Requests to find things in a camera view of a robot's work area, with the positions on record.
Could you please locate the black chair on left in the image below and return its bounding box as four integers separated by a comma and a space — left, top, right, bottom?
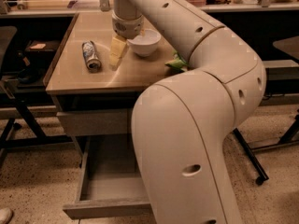
0, 26, 72, 162

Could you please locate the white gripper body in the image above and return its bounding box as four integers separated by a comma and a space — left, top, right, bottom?
112, 12, 144, 39

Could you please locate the black wheeled stand base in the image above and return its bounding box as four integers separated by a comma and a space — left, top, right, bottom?
233, 110, 299, 186

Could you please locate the grey drawer cabinet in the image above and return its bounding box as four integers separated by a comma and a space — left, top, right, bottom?
42, 10, 176, 161

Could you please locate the white ceramic bowl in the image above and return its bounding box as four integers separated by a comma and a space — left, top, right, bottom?
127, 29, 162, 57

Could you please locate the silver redbull can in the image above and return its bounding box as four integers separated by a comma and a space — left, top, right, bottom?
82, 41, 102, 73

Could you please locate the open grey middle drawer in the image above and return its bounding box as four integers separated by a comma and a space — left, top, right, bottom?
63, 134, 151, 219

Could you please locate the black shelf items left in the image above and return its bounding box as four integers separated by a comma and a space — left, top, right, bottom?
17, 40, 60, 84

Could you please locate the white shoe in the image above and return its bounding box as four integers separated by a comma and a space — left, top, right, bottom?
0, 207, 13, 224

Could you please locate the closed grey top drawer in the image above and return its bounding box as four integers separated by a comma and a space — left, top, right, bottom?
57, 109, 131, 136

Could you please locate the green snack chip bag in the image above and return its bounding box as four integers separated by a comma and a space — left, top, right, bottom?
165, 51, 189, 72

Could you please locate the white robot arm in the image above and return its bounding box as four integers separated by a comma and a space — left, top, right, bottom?
114, 0, 266, 224

